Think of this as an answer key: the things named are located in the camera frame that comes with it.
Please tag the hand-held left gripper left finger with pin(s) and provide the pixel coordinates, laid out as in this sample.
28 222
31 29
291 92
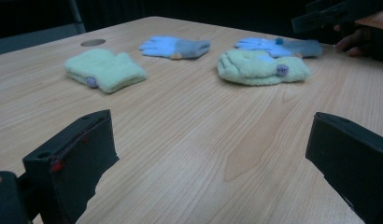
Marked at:
74 161

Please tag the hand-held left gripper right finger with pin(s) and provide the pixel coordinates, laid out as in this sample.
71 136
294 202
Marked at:
354 155

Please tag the green knit glove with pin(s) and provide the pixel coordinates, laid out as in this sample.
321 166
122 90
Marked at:
102 67
252 70

